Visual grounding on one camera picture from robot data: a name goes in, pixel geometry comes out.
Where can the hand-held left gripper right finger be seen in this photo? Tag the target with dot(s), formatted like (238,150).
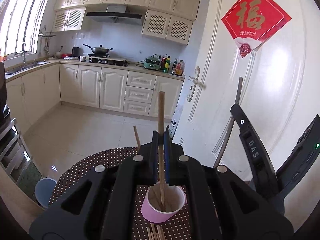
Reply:
(167,160)

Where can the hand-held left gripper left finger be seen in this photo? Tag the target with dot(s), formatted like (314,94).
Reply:
(155,160)

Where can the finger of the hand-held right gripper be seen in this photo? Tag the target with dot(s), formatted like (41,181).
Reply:
(240,120)

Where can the tapered wooden chopstick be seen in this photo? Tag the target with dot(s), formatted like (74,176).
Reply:
(136,136)
(239,90)
(161,110)

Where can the pink cup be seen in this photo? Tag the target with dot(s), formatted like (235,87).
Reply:
(155,215)

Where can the bunch of wooden chopsticks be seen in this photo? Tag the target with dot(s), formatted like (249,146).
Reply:
(156,233)

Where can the white printed bag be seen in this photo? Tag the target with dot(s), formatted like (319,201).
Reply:
(175,122)

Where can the orange label bottle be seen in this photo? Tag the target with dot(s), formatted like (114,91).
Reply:
(179,69)

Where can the dark sauce bottle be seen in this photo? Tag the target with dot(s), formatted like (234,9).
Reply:
(174,67)

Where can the green bottle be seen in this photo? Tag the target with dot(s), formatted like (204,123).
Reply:
(167,65)

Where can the green cooking appliance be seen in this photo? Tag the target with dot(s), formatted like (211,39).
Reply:
(152,63)

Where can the dark red bottle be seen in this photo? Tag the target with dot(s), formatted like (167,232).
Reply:
(163,62)

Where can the cream lower cabinets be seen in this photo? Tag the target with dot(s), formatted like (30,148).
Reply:
(87,87)

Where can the red diamond door poster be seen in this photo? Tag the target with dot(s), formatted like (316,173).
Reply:
(255,20)

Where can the gas stove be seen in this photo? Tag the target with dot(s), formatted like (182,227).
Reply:
(105,60)

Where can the light blue bin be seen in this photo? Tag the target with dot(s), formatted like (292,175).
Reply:
(45,192)

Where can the cream lattice door cabinet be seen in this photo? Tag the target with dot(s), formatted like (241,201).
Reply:
(68,18)
(166,27)

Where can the black wok with lid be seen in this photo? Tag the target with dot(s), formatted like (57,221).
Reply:
(100,50)

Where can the white mug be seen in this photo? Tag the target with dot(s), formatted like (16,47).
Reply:
(82,58)

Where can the green marbled panel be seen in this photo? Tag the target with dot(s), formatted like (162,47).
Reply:
(30,177)

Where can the red dish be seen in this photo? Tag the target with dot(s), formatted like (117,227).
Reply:
(66,55)

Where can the stainless steel rack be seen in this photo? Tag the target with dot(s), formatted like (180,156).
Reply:
(12,150)

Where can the range hood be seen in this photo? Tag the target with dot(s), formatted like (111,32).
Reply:
(113,16)

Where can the steel sink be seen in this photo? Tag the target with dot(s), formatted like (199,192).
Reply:
(25,67)

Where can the metal faucet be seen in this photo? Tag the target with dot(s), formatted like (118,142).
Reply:
(23,55)

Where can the barred window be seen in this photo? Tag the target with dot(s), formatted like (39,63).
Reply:
(22,17)

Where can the wall utensil rack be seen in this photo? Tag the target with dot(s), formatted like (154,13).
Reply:
(46,36)

